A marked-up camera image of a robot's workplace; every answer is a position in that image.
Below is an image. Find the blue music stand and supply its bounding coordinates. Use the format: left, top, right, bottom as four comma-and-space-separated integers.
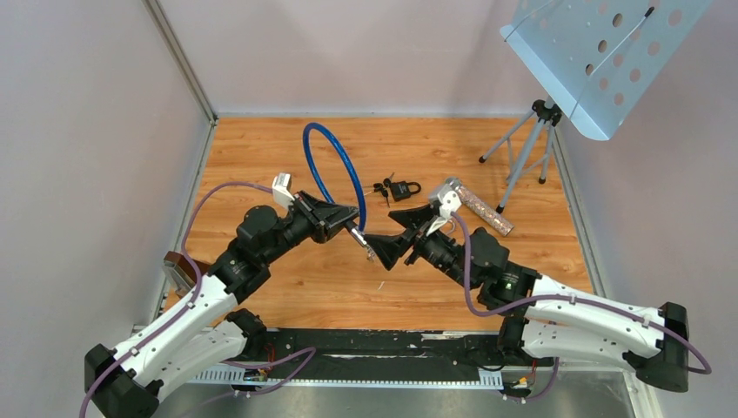
478, 0, 714, 214

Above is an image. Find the glitter microphone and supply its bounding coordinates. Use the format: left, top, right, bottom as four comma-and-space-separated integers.
445, 177, 514, 237

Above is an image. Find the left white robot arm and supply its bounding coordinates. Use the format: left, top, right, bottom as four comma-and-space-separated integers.
79, 192, 365, 417

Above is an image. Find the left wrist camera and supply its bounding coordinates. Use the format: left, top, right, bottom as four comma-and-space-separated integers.
271, 172, 295, 209

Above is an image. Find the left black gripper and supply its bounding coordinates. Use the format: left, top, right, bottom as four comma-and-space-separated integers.
261, 189, 359, 266

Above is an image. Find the blue cable lock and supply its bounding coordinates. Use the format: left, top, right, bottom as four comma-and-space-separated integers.
301, 121, 371, 252

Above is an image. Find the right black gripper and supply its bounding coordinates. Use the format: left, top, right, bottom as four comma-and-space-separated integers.
363, 206, 476, 292

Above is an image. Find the brown wooden block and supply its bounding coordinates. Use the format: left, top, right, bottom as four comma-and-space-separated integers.
162, 251, 195, 297

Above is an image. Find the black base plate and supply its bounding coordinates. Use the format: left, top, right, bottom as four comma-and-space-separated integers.
235, 328, 554, 383

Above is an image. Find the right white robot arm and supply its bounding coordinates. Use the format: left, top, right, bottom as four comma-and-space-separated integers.
365, 205, 688, 393

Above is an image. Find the small black padlock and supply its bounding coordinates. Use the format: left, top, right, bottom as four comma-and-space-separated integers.
388, 181, 422, 202

